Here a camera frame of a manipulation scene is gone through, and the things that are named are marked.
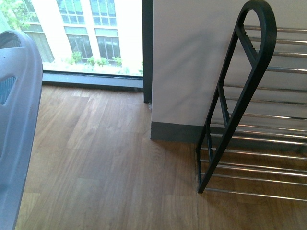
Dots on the black metal shoe rack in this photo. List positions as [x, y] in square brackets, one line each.
[255, 132]

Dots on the light blue slipper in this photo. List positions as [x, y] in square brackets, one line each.
[21, 73]

